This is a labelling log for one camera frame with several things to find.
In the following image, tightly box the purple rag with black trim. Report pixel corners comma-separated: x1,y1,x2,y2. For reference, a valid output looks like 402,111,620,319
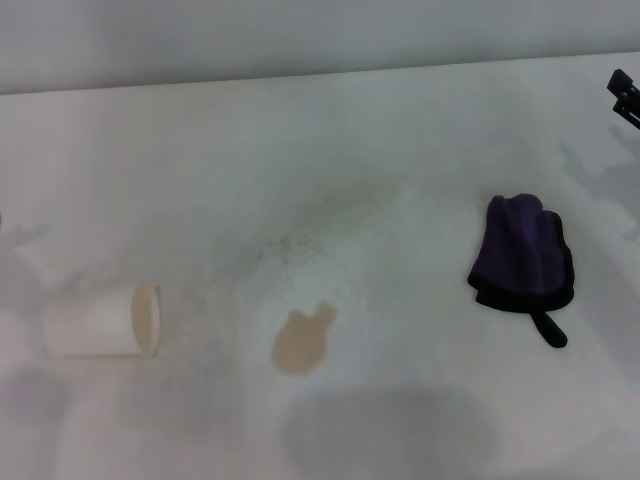
467,193,574,349

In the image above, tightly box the white paper cup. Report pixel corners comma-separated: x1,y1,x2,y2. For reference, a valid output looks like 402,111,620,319
44,279,163,359

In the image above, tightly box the brown water stain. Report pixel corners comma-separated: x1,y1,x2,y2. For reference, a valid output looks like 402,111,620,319
271,300,338,377

